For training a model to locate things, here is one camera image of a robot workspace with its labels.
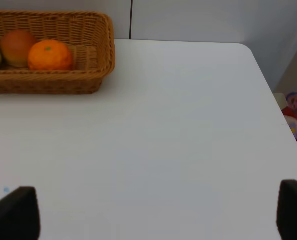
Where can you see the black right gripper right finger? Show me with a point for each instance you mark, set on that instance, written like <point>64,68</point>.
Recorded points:
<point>286,218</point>

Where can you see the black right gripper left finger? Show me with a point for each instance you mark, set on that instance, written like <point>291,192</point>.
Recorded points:
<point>20,215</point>

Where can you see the orange tangerine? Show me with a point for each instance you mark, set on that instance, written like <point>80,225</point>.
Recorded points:
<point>50,55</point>

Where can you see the red yellow peach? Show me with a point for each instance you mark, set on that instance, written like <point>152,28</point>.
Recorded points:
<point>15,47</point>

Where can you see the light brown wicker basket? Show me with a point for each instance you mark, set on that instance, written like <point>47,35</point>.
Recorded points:
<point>88,34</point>

